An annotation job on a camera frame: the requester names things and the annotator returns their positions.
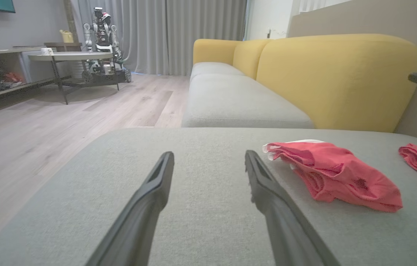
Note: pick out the orange and black shelf clutter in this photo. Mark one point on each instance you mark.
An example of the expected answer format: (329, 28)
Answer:
(5, 77)

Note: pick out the dark wooden side table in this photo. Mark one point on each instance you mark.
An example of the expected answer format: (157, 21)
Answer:
(62, 45)

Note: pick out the yellow watering can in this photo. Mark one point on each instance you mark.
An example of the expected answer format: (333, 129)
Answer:
(67, 37)

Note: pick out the white and black wheeled robot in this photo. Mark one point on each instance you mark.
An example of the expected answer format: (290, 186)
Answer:
(103, 40)

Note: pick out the grey sofa with yellow backrest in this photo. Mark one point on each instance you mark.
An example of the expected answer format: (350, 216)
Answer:
(230, 103)

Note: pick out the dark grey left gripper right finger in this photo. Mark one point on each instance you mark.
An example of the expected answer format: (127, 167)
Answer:
(286, 229)

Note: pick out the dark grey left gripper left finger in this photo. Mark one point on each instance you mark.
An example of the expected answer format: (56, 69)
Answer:
(138, 221)

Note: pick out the white cup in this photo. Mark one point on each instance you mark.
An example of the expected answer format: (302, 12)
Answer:
(47, 51)

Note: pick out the red shorts with white panel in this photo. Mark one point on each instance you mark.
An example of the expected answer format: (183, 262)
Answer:
(341, 173)

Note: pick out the grey pleated curtain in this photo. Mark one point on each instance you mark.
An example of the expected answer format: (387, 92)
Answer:
(193, 37)

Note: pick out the round grey coffee table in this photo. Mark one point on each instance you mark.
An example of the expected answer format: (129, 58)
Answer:
(71, 56)

